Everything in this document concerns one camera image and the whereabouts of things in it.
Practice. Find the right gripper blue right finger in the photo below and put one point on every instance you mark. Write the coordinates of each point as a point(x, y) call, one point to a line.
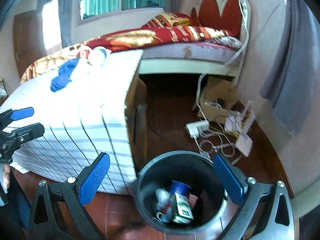
point(237, 185)

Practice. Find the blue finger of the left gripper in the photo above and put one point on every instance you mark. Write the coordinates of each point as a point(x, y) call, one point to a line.
point(7, 117)
point(23, 134)

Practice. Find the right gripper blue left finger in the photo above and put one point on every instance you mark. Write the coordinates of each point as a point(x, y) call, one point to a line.
point(80, 190)

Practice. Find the green carton box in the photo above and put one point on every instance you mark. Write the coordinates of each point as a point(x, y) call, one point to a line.
point(181, 210)

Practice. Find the blue cloth rag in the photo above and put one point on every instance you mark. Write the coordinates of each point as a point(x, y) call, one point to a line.
point(64, 73)

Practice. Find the red paper cup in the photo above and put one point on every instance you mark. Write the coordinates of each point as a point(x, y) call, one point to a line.
point(83, 52)

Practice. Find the blue patterned paper cup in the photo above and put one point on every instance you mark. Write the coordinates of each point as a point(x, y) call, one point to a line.
point(98, 55)

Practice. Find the red plastic bag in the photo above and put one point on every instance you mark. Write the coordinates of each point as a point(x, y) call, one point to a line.
point(192, 199)

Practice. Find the clear plastic bag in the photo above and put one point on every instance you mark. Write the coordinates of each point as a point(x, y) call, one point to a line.
point(163, 200)

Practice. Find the black trash bin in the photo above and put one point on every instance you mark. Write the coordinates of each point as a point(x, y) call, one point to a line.
point(190, 168)

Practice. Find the person's left hand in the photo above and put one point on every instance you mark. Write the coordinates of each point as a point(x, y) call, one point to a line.
point(6, 176)

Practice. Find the white wifi router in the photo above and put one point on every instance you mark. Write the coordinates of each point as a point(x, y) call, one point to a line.
point(243, 142)

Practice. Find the white grid tablecloth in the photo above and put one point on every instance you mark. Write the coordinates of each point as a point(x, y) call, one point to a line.
point(80, 121)

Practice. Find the white power strip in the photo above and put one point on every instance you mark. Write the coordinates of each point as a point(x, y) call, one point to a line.
point(196, 128)

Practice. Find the brown wooden door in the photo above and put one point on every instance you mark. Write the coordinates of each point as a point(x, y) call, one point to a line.
point(28, 39)

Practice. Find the cardboard box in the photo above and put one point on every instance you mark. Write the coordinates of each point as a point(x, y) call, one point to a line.
point(216, 99)

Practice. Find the blue grey curtain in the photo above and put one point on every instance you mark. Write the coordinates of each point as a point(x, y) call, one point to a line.
point(293, 80)

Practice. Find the grey bed mattress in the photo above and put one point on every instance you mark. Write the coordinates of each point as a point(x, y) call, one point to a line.
point(217, 50)

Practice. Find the red heart headboard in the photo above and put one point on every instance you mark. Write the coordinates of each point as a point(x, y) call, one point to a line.
point(218, 18)

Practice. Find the red yellow bed blanket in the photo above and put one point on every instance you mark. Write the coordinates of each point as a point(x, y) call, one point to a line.
point(164, 28)

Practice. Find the wooden table frame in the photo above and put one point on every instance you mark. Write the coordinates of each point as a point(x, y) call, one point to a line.
point(136, 122)

